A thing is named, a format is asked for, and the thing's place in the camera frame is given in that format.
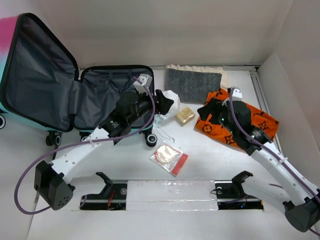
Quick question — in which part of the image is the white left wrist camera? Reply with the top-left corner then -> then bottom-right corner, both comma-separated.
133,73 -> 153,94

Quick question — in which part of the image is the powder puff plastic packet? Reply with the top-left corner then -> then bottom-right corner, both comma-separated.
149,141 -> 189,177

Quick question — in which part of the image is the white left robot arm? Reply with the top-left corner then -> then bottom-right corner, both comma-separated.
34,89 -> 174,211

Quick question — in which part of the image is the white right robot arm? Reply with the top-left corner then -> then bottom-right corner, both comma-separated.
197,98 -> 320,233

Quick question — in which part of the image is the small gold box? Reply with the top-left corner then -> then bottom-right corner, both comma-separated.
175,107 -> 196,126

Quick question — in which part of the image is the aluminium side rail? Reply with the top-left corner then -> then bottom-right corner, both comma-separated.
250,66 -> 290,166

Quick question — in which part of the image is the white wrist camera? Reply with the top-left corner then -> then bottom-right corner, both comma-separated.
227,86 -> 243,101
133,73 -> 153,94

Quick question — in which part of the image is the orange monogram towel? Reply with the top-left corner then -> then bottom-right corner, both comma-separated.
194,88 -> 280,148

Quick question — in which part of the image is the white drawstring bag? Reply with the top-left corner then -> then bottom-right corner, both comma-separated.
152,90 -> 181,127

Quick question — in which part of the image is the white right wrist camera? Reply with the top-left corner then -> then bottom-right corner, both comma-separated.
227,86 -> 243,101

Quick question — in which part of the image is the grey quilted cream-frilled cloth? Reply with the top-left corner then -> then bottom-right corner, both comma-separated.
164,64 -> 229,104

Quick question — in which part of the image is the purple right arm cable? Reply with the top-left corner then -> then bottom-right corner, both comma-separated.
229,86 -> 320,236

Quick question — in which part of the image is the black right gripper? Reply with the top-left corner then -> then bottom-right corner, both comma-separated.
197,97 -> 238,136

